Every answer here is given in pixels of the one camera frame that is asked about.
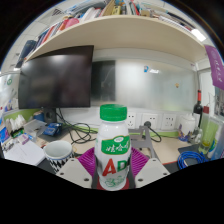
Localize black white checkered mug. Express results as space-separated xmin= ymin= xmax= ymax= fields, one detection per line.
xmin=43 ymin=140 xmax=75 ymax=174

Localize white ceiling light panels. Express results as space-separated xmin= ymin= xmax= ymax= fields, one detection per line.
xmin=190 ymin=28 xmax=207 ymax=43

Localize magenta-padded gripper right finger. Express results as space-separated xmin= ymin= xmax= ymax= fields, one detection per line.
xmin=128 ymin=147 xmax=171 ymax=190

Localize dark wine bottle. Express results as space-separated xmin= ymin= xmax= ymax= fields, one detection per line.
xmin=193 ymin=89 xmax=204 ymax=118

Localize white container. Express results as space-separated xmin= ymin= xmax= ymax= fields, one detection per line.
xmin=178 ymin=113 xmax=198 ymax=142

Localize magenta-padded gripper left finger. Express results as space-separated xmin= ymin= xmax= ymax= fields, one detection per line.
xmin=55 ymin=147 xmax=100 ymax=190

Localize black computer monitor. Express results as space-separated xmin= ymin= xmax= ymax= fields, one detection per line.
xmin=18 ymin=45 xmax=95 ymax=124

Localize clear plastic box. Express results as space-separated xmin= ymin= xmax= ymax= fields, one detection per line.
xmin=23 ymin=118 xmax=48 ymax=136

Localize flat round red coaster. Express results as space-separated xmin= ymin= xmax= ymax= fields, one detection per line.
xmin=95 ymin=178 xmax=135 ymax=191

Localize white paper sheet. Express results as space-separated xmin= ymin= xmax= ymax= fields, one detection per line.
xmin=3 ymin=139 xmax=46 ymax=167

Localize small blue box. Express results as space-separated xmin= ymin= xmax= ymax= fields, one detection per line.
xmin=42 ymin=122 xmax=64 ymax=137

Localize white wall socket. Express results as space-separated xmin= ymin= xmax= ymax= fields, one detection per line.
xmin=142 ymin=113 xmax=159 ymax=130
xmin=161 ymin=113 xmax=177 ymax=131
xmin=126 ymin=113 xmax=137 ymax=129

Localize black monitor cable bundle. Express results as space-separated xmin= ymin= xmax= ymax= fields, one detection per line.
xmin=56 ymin=108 xmax=99 ymax=145

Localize purple hanging pennant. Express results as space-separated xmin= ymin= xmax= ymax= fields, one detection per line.
xmin=203 ymin=44 xmax=224 ymax=91

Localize green glass tumbler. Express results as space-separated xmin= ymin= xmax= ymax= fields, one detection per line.
xmin=199 ymin=114 xmax=217 ymax=154

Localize white drink bottle green cap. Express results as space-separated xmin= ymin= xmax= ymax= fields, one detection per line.
xmin=94 ymin=103 xmax=132 ymax=192

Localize black plug cable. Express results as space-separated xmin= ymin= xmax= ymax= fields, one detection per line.
xmin=143 ymin=121 xmax=163 ymax=144

